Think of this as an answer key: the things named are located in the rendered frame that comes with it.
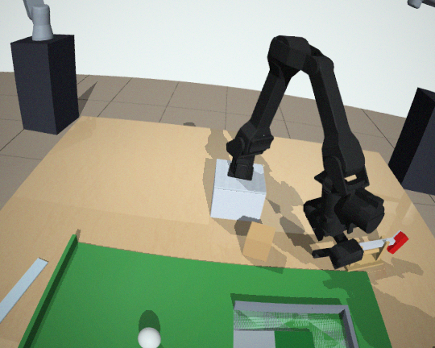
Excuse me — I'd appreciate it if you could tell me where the white golf ball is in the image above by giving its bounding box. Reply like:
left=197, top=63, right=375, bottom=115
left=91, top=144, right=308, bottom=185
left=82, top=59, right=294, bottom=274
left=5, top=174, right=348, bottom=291
left=138, top=328, right=161, bottom=348

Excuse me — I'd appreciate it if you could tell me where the tan cardboard box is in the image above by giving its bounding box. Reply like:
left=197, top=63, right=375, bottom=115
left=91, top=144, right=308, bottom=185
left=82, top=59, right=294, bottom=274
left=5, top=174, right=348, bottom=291
left=242, top=222, right=276, bottom=262

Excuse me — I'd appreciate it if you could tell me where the green putting mat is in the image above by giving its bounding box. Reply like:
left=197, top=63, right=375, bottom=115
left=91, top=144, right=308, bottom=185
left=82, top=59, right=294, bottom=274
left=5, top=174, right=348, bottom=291
left=30, top=242, right=392, bottom=348

